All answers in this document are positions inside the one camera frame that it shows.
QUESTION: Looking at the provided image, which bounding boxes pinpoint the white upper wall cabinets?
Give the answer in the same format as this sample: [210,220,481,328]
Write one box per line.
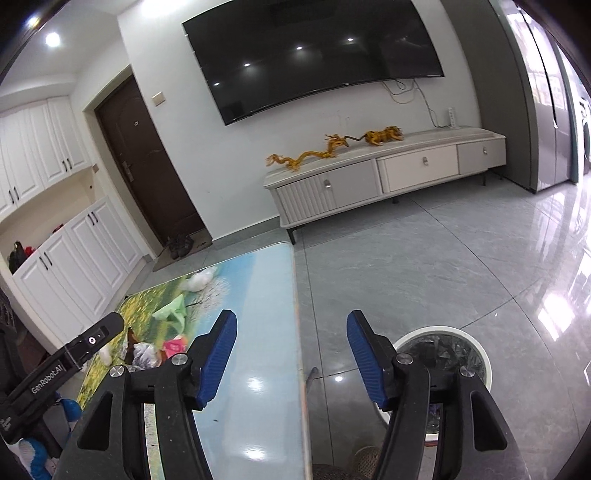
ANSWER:
[0,96,90,217]

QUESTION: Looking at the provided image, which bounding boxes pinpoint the dark bag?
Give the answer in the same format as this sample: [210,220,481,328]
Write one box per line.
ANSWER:
[8,240,28,274]

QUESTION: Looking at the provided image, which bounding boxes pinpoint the dark brown entrance door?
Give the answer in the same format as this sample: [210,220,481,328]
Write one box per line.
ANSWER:
[95,76,207,250]

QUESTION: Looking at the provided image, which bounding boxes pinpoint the black wall television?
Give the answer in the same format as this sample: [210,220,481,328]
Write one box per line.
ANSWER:
[182,0,445,126]

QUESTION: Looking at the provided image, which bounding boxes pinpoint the person's left hand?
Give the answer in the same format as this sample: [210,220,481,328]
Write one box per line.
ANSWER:
[16,397,81,480]

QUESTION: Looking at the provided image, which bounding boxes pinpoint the grey plastic bag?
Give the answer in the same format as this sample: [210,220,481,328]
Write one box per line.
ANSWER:
[129,342,162,372]

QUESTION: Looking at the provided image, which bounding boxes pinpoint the white grey television stand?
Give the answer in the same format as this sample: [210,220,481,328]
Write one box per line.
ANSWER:
[263,127,507,245]

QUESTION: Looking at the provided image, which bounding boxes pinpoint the black bin liner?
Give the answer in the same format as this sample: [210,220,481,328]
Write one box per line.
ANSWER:
[399,333,483,384]

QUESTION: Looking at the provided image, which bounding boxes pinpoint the white lower cabinets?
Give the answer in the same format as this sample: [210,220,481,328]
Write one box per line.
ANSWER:
[11,195,144,352]

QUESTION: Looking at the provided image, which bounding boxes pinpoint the white cable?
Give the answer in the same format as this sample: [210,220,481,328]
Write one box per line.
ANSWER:
[382,78,451,130]

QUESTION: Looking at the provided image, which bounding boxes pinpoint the yellow tiger figurine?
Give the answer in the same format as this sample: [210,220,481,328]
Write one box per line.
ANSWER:
[362,126,406,147]

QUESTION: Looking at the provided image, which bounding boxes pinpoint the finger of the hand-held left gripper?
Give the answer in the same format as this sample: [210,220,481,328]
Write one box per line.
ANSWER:
[65,312,125,370]

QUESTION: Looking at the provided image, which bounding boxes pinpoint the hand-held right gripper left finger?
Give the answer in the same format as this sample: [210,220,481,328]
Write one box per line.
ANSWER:
[55,309,238,480]

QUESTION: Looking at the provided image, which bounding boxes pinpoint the grey refrigerator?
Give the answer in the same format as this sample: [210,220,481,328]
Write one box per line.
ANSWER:
[489,0,587,195]

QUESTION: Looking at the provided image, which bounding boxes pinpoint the white translucent plastic bag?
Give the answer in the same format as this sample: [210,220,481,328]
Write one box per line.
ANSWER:
[181,268,217,292]

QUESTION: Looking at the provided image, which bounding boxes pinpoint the brown doormat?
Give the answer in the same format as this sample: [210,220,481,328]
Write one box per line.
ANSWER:
[152,231,213,272]

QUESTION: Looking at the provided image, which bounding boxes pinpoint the white washing machine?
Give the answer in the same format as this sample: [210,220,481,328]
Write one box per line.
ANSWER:
[577,99,591,174]

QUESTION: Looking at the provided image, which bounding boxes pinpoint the white waste bin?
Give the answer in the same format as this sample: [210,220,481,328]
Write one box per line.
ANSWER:
[379,326,490,446]

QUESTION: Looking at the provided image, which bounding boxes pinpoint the yellow dragon figurine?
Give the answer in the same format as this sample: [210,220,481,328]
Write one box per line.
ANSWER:
[265,134,349,172]

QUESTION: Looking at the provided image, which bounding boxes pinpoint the pink packet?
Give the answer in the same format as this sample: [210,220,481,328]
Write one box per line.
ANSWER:
[159,338,190,365]

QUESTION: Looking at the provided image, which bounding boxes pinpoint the brown woven stool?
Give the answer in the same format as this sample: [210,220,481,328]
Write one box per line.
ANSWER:
[314,443,384,480]

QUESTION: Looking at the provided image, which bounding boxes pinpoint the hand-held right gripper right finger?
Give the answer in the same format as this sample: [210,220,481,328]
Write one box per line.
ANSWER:
[346,309,532,480]

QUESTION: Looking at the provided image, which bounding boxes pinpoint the green paper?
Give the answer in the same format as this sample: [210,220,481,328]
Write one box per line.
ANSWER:
[151,295,188,321]

